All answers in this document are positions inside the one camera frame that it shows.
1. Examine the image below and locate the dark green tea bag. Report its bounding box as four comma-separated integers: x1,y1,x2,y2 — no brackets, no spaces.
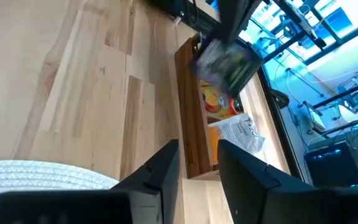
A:
191,37,262,96

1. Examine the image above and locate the white round woven placemat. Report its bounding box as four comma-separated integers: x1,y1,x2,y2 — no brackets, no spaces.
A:
0,159,120,205

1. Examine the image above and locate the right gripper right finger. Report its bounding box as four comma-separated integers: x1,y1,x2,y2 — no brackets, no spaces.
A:
217,138,338,224

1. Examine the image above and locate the orange fruit tea bag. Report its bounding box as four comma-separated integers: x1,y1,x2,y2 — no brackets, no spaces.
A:
201,81,244,123

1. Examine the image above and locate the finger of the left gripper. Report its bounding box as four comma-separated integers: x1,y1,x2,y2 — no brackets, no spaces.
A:
217,0,263,44

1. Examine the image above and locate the white printed tea pouch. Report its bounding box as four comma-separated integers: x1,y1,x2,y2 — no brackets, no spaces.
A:
208,112,266,156

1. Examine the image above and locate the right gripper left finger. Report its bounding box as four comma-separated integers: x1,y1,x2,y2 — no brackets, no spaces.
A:
111,138,181,224

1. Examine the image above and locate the wooden tea organizer box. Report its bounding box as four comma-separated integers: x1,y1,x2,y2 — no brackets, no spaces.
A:
174,33,246,180

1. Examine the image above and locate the black computer tower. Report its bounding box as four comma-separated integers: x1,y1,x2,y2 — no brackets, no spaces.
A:
304,141,358,188

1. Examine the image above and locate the black frame handle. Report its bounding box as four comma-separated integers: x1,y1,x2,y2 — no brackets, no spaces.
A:
270,88,291,109

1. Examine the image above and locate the yellow tea bag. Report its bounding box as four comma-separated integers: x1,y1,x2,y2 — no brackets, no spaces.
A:
208,125,223,166

